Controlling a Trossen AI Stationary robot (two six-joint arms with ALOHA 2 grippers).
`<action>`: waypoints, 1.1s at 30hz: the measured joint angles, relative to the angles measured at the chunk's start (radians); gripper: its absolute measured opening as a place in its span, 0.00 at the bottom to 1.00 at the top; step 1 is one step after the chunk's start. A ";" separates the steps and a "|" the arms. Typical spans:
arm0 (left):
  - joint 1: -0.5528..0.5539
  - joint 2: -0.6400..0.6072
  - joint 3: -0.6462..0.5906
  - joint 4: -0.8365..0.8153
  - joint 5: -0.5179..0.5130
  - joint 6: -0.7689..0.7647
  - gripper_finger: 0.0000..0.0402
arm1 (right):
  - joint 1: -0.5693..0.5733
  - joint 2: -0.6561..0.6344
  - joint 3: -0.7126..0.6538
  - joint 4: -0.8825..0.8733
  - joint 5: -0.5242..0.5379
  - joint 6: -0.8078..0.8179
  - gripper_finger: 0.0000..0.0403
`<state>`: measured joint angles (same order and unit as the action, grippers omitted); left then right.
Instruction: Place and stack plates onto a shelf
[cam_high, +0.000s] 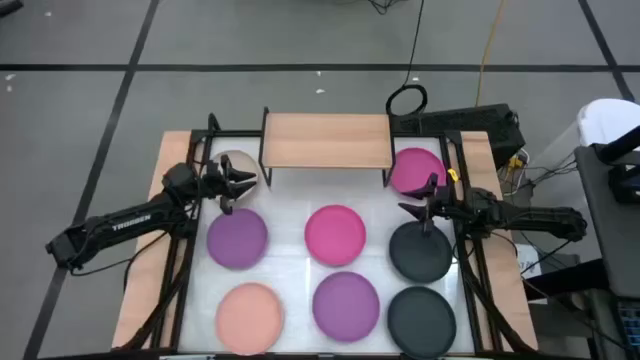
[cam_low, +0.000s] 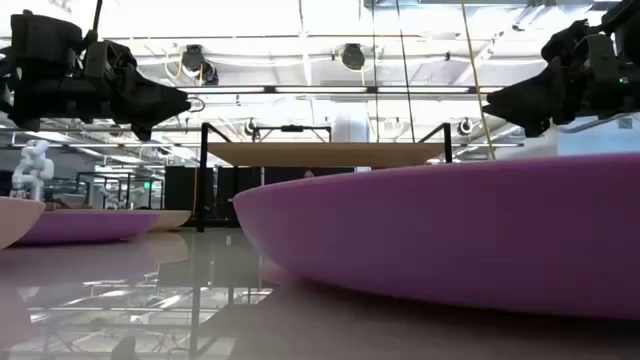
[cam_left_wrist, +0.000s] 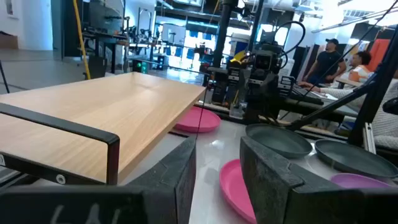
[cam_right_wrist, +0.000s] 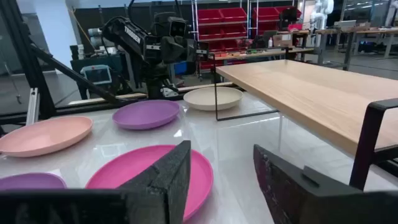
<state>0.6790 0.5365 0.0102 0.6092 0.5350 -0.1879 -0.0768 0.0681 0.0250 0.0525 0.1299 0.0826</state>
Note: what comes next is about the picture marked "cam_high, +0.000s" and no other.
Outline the dark keyboard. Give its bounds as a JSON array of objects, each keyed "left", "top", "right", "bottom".
[{"left": 615, "top": 298, "right": 640, "bottom": 352}]

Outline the yellow cable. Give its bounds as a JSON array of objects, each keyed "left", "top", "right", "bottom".
[{"left": 474, "top": 0, "right": 509, "bottom": 108}]

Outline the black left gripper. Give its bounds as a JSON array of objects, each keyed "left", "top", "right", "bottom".
[{"left": 199, "top": 154, "right": 258, "bottom": 215}]

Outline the beige round plate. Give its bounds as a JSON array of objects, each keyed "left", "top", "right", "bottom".
[{"left": 207, "top": 148, "right": 263, "bottom": 203}]

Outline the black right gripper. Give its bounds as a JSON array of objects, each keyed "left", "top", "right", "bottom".
[{"left": 397, "top": 172, "right": 467, "bottom": 237}]

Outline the dark grey round plate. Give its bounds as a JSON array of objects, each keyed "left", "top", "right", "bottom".
[
  {"left": 388, "top": 219, "right": 454, "bottom": 285},
  {"left": 386, "top": 285, "right": 458, "bottom": 360}
]

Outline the wooden shelf with black legs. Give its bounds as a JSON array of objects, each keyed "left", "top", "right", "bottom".
[{"left": 258, "top": 106, "right": 397, "bottom": 189}]

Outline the pink round plate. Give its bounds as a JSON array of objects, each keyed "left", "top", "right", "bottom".
[{"left": 303, "top": 203, "right": 368, "bottom": 268}]

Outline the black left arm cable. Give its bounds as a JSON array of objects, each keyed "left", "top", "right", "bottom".
[{"left": 68, "top": 227, "right": 174, "bottom": 295}]

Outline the black computer case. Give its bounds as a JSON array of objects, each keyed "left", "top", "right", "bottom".
[{"left": 389, "top": 103, "right": 528, "bottom": 171}]

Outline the black device on desk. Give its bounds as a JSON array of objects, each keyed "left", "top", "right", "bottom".
[{"left": 594, "top": 124, "right": 640, "bottom": 205}]

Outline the black cable with loop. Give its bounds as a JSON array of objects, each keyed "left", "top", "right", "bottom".
[{"left": 384, "top": 0, "right": 430, "bottom": 119}]

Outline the purple round plate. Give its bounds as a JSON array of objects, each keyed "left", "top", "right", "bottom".
[
  {"left": 206, "top": 207, "right": 270, "bottom": 272},
  {"left": 311, "top": 271, "right": 382, "bottom": 344}
]

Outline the peach round plate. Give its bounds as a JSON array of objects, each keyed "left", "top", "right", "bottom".
[{"left": 214, "top": 282, "right": 287, "bottom": 357}]

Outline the white rounded object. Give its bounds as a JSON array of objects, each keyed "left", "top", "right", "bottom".
[{"left": 576, "top": 98, "right": 640, "bottom": 149}]

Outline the black metal table frame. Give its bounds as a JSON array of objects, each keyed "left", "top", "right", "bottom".
[{"left": 112, "top": 112, "right": 539, "bottom": 360}]

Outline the magenta round plate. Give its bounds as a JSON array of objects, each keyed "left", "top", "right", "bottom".
[{"left": 389, "top": 146, "right": 448, "bottom": 196}]

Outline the white paper sheet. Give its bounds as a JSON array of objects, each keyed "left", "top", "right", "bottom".
[{"left": 517, "top": 243, "right": 544, "bottom": 279}]

